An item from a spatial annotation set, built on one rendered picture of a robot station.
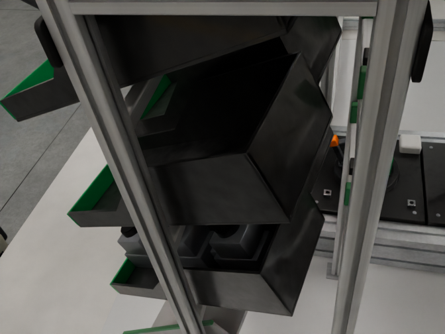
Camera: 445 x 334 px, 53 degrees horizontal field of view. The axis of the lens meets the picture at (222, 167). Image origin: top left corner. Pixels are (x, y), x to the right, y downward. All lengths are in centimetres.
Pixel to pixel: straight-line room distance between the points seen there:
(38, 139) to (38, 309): 200
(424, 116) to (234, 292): 102
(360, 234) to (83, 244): 92
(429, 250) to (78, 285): 77
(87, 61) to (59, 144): 264
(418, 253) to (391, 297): 11
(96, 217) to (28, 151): 248
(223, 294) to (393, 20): 36
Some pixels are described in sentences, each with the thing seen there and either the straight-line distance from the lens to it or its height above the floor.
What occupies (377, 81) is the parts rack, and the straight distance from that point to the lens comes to 23.
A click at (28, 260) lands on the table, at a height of 86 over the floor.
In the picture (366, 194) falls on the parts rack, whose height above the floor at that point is 151.
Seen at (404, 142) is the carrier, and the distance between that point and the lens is 112.
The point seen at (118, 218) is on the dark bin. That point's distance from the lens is 47.
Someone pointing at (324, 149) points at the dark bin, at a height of 131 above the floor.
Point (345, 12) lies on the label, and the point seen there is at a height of 164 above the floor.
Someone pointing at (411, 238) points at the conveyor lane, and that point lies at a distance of 98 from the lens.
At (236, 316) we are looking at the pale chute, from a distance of 63.
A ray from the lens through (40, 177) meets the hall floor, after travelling 275.
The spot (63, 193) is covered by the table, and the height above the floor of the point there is 86.
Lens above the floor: 174
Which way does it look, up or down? 46 degrees down
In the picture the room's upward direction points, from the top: 10 degrees counter-clockwise
